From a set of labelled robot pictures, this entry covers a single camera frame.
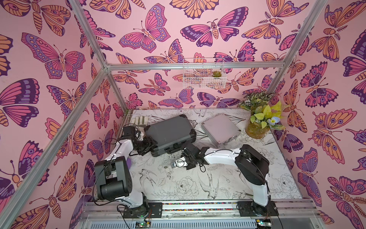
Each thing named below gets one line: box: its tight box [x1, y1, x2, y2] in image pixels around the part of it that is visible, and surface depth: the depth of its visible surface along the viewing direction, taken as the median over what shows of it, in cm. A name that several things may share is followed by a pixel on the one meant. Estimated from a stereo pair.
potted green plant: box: [238, 91, 286, 139], surface depth 90 cm
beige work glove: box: [130, 115, 149, 126], surface depth 115 cm
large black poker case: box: [143, 114, 197, 157], surface depth 96 cm
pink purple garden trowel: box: [125, 156, 133, 170], surface depth 92 cm
